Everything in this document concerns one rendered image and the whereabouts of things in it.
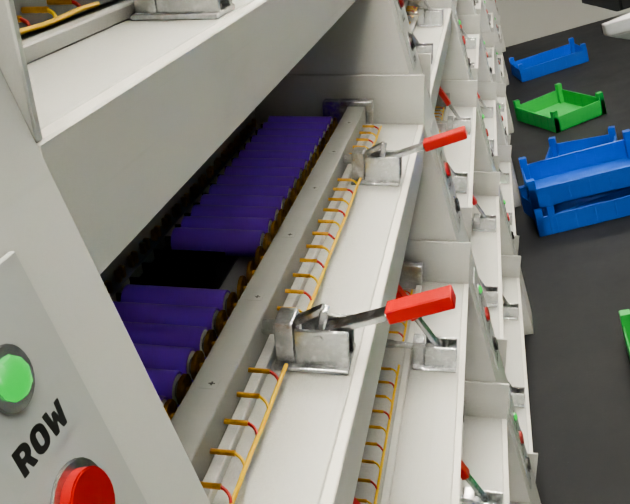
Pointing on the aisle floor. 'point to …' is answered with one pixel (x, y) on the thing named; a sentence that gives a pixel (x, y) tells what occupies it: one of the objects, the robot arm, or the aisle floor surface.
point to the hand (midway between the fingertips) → (609, 20)
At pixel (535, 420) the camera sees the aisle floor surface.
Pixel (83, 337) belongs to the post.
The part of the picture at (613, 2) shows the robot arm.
